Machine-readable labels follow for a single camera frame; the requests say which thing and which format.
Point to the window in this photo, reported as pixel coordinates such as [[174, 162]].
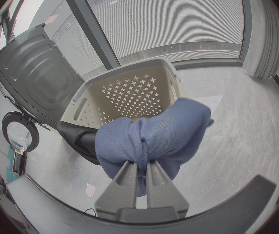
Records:
[[154, 21]]

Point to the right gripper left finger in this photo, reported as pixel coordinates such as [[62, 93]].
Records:
[[122, 186]]

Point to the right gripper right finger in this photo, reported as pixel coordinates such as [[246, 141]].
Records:
[[163, 189]]

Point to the blue garment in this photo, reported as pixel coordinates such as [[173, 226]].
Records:
[[159, 135]]

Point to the grey washing machine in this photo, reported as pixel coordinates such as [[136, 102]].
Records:
[[34, 69]]

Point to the washing machine door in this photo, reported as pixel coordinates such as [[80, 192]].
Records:
[[20, 134]]

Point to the black garment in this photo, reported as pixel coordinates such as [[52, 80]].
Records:
[[81, 138]]

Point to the cream laundry basket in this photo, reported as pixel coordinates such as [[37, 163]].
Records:
[[129, 94]]

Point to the white curtain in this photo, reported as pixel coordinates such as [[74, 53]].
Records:
[[267, 33]]

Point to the pink paper sheet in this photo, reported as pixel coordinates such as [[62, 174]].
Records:
[[90, 190]]

